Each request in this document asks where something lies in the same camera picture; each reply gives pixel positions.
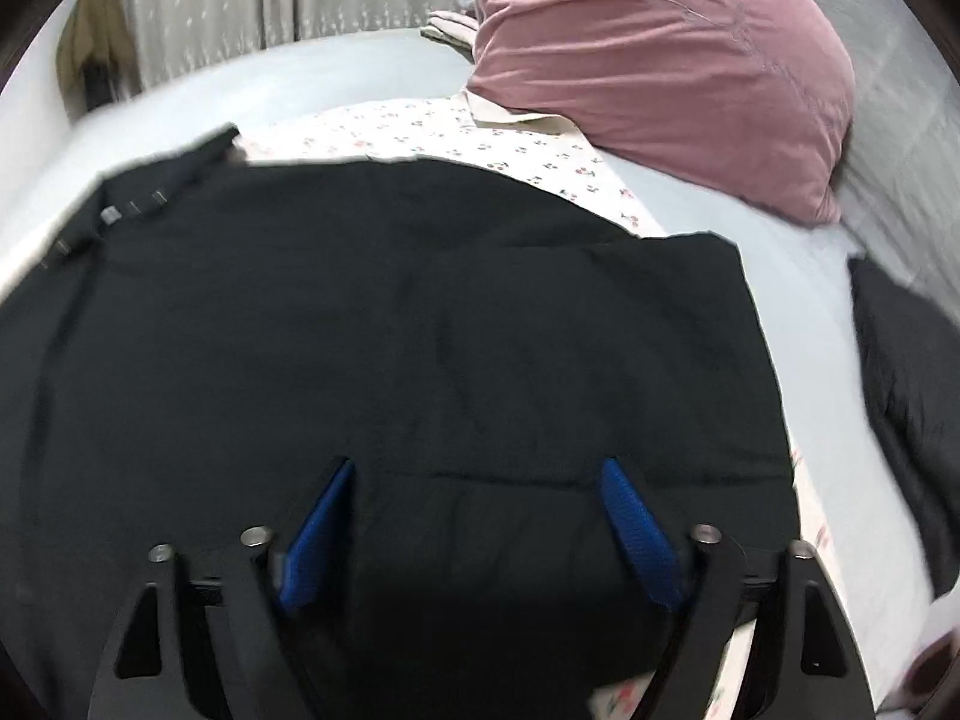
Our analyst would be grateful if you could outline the large black garment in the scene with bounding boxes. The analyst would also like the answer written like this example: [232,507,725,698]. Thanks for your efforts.
[2,132,799,718]

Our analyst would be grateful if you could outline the dark grey folded garment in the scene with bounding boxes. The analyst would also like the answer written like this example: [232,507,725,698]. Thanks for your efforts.
[848,257,958,598]

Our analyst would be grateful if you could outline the grey quilted blanket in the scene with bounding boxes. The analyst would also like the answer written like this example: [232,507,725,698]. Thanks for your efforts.
[815,0,958,317]

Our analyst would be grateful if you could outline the pink pillow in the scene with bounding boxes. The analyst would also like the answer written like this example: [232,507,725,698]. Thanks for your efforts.
[469,0,854,227]

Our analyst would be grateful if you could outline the olive brown hanging bag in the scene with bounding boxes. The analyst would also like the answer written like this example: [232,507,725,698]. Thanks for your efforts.
[55,0,142,122]

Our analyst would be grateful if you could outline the folded striped cloths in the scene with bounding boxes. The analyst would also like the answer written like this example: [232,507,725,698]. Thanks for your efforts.
[420,10,480,62]

